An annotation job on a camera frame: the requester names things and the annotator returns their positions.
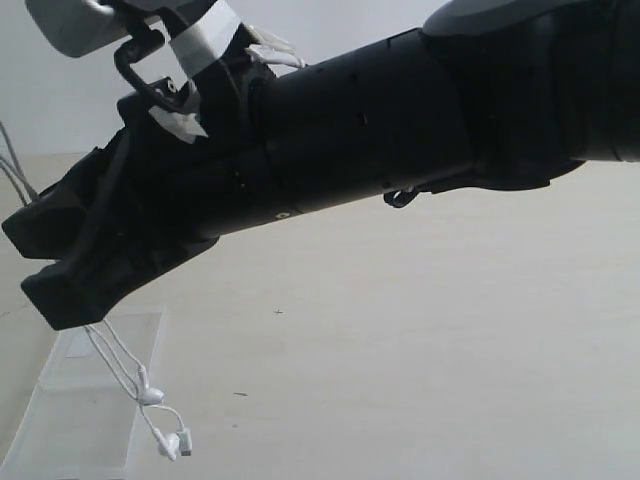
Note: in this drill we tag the white wired earphones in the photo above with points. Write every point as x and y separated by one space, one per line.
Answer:
170 445

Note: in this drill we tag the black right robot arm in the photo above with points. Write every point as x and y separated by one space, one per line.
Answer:
496 95

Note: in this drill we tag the clear plastic storage box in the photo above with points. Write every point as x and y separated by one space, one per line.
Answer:
79 423

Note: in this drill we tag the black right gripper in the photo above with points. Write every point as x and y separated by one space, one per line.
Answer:
220 155

